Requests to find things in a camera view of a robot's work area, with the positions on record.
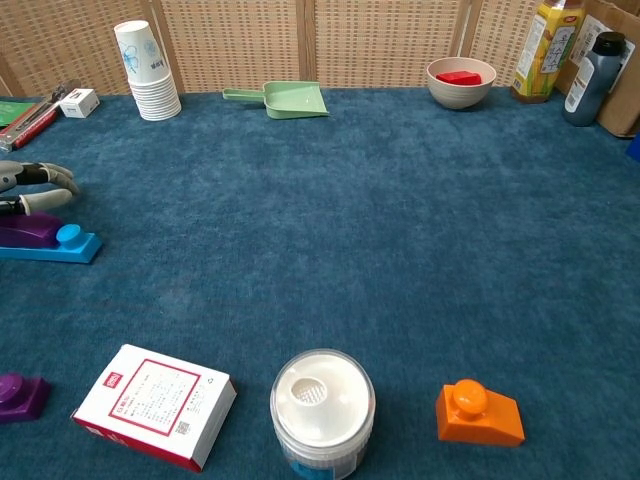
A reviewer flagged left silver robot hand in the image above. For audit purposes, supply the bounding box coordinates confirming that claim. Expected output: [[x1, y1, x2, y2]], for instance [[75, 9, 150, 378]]
[[0, 159, 81, 217]]

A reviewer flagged purple sloped one-stud block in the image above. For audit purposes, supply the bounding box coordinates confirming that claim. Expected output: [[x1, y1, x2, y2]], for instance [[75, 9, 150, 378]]
[[0, 210, 65, 250]]

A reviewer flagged stack of white paper cups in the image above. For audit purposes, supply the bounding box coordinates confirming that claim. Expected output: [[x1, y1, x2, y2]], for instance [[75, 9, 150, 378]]
[[113, 19, 183, 122]]

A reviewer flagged light blue four-stud block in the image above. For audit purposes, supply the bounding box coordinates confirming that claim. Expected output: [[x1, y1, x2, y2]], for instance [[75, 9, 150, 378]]
[[0, 223, 104, 265]]

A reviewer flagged green packet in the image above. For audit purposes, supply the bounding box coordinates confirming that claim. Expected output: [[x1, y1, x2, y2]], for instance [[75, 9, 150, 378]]
[[0, 99, 39, 128]]

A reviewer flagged small white box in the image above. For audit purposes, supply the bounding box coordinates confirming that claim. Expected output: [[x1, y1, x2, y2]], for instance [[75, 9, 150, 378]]
[[59, 88, 101, 119]]

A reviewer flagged purple two-stud block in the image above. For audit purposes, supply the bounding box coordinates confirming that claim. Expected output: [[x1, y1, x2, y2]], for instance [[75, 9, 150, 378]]
[[0, 372, 53, 425]]

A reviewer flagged bamboo folding screen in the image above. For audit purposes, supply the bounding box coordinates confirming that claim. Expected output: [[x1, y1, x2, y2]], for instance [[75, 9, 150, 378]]
[[0, 0, 546, 97]]

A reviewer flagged light green dustpan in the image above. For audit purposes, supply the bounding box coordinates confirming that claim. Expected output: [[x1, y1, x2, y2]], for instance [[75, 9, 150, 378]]
[[222, 81, 331, 120]]

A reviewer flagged blue table cloth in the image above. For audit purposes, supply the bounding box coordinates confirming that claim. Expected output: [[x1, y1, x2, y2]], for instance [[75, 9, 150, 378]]
[[0, 87, 640, 480]]

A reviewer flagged clear jar with white lid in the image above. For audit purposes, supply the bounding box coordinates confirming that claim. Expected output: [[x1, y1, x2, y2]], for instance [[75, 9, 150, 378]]
[[269, 348, 377, 480]]

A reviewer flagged beige bowl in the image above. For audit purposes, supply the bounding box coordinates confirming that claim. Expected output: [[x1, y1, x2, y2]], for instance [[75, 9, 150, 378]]
[[425, 56, 498, 110]]

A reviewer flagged red block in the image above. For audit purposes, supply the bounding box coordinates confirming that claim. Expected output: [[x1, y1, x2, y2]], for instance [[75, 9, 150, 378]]
[[435, 70, 483, 86]]

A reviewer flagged orange sloped one-stud block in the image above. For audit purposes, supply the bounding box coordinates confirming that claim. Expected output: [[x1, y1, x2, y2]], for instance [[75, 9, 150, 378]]
[[435, 378, 526, 447]]

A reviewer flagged dark grey bottle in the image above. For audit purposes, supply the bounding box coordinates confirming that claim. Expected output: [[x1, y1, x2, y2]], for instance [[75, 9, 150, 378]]
[[561, 31, 628, 127]]

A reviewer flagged brown cardboard box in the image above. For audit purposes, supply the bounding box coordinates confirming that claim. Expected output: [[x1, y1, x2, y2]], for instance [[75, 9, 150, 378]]
[[554, 0, 640, 139]]

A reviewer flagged white box with red frame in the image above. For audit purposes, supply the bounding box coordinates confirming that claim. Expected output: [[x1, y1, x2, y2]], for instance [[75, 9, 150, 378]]
[[71, 343, 238, 474]]

